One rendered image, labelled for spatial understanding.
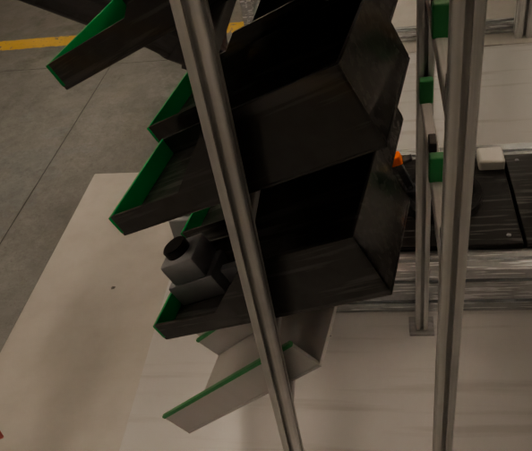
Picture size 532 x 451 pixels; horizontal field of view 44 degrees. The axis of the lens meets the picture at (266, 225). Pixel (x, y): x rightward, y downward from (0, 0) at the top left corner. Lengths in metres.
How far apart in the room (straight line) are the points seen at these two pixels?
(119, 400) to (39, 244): 1.85
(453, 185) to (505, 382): 0.63
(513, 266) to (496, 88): 0.71
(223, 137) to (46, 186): 2.81
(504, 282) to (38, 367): 0.81
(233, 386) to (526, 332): 0.55
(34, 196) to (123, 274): 1.92
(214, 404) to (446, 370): 0.30
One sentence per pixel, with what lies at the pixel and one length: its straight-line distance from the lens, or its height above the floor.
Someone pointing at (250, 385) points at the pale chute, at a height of 1.13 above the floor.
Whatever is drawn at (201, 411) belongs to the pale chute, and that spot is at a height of 1.05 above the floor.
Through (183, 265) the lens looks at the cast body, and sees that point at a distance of 0.72.
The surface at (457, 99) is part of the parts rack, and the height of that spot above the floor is 1.51.
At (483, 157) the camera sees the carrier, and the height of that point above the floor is 0.99.
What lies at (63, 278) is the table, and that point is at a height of 0.86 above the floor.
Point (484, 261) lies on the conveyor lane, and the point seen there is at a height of 0.96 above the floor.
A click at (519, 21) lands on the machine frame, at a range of 1.93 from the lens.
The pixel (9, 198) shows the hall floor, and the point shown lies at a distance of 3.29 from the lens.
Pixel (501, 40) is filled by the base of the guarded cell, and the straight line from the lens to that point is 1.94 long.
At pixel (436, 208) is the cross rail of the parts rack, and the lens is 0.67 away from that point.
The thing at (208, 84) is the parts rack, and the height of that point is 1.53.
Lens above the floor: 1.75
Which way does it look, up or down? 41 degrees down
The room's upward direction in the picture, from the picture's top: 11 degrees counter-clockwise
